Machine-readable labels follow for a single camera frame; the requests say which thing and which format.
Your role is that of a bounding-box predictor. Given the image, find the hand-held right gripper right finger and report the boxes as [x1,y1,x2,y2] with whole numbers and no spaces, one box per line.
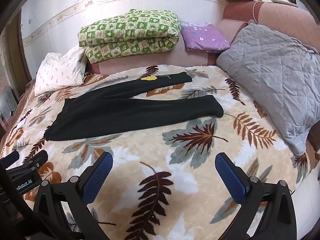
[215,152,305,240]

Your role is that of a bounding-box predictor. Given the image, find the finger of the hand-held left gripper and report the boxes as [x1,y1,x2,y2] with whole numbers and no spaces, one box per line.
[0,151,20,167]
[14,150,49,173]

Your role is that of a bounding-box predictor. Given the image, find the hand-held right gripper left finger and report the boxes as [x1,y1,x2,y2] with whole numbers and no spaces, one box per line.
[32,151,114,240]

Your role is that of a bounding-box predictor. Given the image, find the black pants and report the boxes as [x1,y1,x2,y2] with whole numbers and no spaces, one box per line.
[44,71,224,142]

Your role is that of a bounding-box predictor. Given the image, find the leaf print blanket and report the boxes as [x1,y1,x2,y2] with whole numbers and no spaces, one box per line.
[0,64,313,240]

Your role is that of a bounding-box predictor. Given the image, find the white patterned pillow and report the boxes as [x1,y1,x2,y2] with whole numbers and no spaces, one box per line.
[34,46,88,97]

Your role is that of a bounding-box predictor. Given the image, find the grey quilted pillow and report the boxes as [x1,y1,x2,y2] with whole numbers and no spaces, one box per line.
[215,21,320,157]

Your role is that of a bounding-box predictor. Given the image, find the purple floral folded cloth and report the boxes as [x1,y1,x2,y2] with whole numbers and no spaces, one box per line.
[180,21,231,53]

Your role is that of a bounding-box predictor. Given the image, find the green checkered folded quilt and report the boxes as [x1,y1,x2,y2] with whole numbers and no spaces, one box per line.
[78,9,182,64]

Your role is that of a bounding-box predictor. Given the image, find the black cable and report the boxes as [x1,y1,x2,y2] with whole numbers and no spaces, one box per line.
[0,155,84,240]

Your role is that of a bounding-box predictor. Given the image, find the white cord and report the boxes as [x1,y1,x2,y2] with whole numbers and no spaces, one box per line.
[251,1,259,26]

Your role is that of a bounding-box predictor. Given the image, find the pink padded bed frame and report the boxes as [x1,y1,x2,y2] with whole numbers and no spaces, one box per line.
[85,1,320,178]

